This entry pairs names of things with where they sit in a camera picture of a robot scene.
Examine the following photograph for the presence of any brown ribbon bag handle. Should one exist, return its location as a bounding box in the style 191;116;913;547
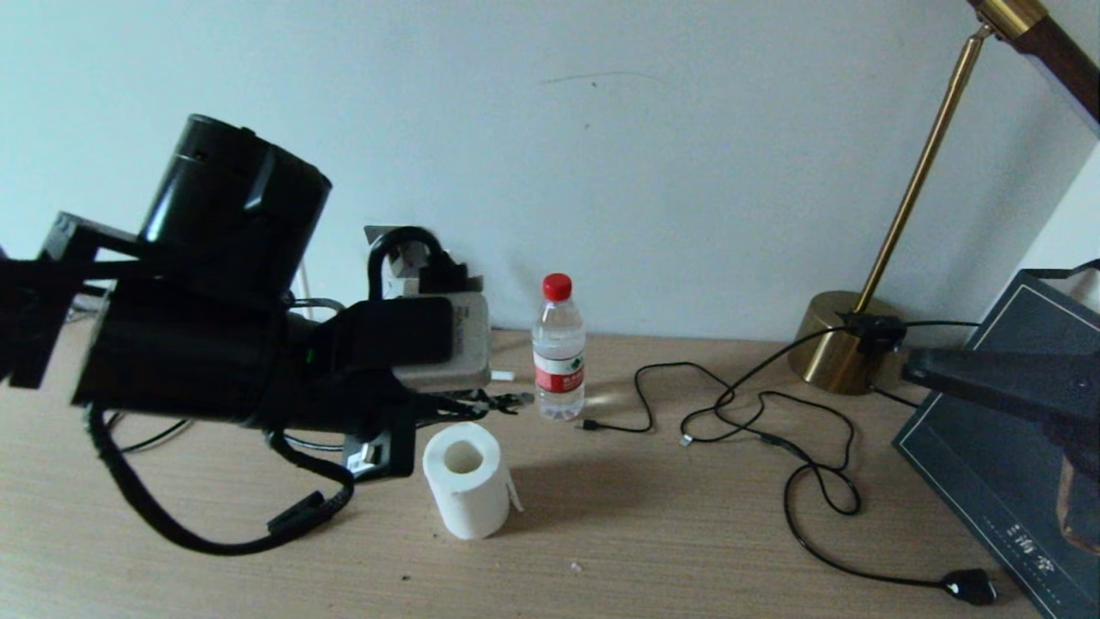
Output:
1055;456;1100;555

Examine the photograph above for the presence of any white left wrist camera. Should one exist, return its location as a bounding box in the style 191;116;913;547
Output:
391;292;492;395

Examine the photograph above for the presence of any white power adapter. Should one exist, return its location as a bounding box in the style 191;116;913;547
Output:
382;254;431;299

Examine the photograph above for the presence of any brass desk lamp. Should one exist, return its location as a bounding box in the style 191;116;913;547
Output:
789;0;1100;396

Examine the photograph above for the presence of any black cable silver connector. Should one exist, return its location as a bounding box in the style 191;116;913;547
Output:
679;325;860;448

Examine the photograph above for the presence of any dark gift bag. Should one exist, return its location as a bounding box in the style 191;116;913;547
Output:
891;262;1100;619

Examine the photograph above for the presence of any white toilet paper roll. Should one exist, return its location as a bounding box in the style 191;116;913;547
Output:
423;421;523;540

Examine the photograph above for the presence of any black lamp power cord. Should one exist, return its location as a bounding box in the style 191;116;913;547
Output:
577;363;998;606

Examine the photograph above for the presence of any black plastic clip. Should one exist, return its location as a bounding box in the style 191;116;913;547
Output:
267;490;332;540

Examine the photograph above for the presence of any black power block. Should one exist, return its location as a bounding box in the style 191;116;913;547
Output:
838;312;905;353

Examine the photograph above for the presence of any grey wall socket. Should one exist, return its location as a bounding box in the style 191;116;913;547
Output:
364;225;431;259

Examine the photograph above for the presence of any thick black looped cable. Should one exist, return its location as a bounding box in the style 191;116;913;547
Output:
107;415;197;455

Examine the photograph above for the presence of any water bottle red cap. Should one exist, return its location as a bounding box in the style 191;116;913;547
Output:
532;273;587;421

